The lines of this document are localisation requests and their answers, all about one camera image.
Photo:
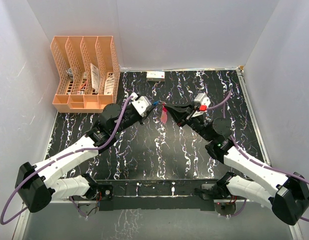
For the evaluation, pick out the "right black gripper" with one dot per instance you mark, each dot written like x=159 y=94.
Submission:
x=178 y=112

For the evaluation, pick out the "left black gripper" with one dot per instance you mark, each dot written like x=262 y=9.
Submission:
x=141 y=119

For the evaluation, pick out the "key with blue tag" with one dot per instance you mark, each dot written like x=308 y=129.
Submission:
x=159 y=102

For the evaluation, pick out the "pink strap keyring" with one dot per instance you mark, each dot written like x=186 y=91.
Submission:
x=164 y=115

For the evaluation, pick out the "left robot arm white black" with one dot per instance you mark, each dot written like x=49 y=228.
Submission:
x=39 y=184

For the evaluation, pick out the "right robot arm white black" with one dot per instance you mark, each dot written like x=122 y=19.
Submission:
x=286 y=194

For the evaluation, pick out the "white small cardboard box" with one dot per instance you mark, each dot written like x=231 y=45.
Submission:
x=155 y=76

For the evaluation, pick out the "white labelled packet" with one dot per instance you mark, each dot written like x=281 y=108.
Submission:
x=109 y=85

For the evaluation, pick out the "white paper packet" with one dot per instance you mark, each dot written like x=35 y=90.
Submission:
x=95 y=77

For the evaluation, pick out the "orange plastic file organizer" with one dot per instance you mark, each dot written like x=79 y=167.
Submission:
x=75 y=93

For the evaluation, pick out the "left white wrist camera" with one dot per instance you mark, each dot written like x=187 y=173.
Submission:
x=140 y=103

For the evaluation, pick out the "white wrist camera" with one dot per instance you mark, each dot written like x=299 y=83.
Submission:
x=200 y=103
x=140 y=103

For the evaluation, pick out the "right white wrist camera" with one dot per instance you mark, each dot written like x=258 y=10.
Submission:
x=200 y=103

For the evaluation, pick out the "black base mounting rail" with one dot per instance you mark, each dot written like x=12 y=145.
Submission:
x=167 y=194

